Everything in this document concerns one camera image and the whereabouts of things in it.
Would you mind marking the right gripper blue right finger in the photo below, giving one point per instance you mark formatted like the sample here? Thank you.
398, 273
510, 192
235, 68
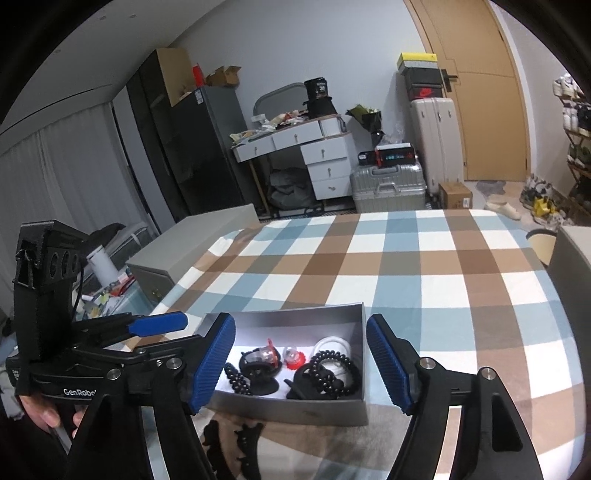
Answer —
396, 361

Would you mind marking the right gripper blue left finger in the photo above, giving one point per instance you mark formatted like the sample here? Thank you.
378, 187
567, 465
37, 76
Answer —
212, 352

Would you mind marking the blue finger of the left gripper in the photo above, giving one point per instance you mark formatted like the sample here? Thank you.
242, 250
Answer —
174, 354
158, 324

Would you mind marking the black oval hair claw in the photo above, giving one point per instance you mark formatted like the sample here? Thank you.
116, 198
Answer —
261, 378

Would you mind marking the black curved banana clip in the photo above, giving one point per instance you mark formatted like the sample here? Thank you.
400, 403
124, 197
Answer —
247, 439

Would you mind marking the white round pin badge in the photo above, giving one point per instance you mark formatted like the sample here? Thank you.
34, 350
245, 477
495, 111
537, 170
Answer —
333, 343

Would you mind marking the black square hair claw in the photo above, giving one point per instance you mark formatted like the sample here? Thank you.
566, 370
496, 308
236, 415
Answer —
321, 384

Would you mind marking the person's left hand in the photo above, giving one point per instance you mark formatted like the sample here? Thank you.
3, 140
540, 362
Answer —
41, 411

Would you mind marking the grey bedside cabinet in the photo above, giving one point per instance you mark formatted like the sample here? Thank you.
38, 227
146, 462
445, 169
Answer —
159, 265

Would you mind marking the white cylindrical tumbler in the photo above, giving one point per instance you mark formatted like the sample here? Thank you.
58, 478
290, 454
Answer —
102, 266

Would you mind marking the silver cardboard box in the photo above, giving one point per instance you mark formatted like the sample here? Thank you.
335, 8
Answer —
301, 366

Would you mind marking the plaid bed sheet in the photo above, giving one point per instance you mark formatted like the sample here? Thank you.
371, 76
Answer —
463, 286

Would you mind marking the black refrigerator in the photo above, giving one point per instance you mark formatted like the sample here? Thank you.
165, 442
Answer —
205, 120

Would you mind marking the white curtain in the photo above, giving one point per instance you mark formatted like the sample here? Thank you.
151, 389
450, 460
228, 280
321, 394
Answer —
73, 171

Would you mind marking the small brown cardboard box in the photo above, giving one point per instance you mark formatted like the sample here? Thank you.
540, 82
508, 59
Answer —
455, 195

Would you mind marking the silver ribbed suitcase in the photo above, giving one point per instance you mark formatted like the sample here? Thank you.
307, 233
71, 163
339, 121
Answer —
397, 188

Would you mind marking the beige slipper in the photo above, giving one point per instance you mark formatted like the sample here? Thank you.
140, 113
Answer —
505, 209

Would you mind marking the grey bed footboard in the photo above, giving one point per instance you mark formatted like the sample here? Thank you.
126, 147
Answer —
569, 270

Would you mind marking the black red shoe box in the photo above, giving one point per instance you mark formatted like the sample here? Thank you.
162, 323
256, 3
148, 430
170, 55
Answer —
388, 155

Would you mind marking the white desk with drawers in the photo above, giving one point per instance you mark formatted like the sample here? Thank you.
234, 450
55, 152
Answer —
325, 147

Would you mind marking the white upright suitcase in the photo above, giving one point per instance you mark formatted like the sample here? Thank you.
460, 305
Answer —
438, 141

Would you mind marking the green black flower bouquet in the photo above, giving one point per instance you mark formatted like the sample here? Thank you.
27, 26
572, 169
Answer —
370, 119

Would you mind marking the black hat box stack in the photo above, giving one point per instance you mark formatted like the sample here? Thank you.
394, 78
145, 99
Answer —
319, 103

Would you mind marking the stacked shoe boxes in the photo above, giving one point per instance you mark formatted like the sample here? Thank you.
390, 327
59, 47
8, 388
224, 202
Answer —
421, 74

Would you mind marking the wooden door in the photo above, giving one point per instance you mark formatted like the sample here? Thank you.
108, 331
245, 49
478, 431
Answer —
480, 77

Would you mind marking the wooden shoe rack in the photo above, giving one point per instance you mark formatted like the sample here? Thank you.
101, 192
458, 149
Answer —
576, 125

